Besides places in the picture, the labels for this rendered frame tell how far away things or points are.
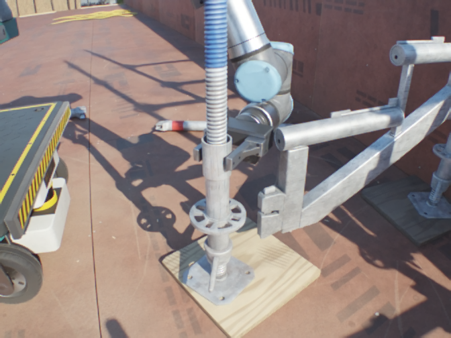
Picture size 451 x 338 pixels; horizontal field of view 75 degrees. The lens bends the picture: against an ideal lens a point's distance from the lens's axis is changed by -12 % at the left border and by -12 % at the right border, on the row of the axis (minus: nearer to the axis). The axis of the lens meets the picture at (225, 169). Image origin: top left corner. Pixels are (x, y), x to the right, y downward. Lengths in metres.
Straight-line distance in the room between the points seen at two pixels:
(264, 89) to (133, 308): 0.59
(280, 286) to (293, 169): 0.30
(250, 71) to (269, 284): 0.51
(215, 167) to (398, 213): 0.74
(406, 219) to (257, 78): 0.73
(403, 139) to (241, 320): 0.60
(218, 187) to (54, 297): 0.53
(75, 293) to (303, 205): 0.62
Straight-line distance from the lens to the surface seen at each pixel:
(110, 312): 0.86
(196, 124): 1.60
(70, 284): 0.96
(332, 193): 0.84
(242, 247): 0.94
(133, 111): 1.96
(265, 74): 0.66
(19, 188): 0.76
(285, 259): 0.92
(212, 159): 0.62
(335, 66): 1.76
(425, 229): 1.17
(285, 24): 2.17
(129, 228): 1.07
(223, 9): 0.55
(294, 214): 0.81
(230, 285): 0.84
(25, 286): 0.92
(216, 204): 0.68
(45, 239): 0.96
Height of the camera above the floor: 0.68
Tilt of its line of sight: 31 degrees down
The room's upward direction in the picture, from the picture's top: straight up
